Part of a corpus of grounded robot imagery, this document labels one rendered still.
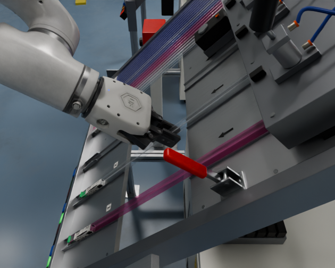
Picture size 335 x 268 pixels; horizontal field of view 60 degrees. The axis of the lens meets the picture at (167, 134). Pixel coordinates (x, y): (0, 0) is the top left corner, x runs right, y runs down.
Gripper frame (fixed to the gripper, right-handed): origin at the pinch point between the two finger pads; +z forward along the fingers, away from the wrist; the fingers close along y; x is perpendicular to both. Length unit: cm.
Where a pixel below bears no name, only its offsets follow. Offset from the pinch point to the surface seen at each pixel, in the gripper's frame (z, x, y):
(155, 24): 5, 18, 87
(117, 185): -1.9, 15.8, -3.4
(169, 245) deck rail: 0.8, 0.6, -21.0
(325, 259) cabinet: 52, 6, -10
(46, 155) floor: -7, 121, 77
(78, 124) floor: 4, 114, 105
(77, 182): -6.0, 32.2, 5.3
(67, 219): -6.1, 32.2, -5.1
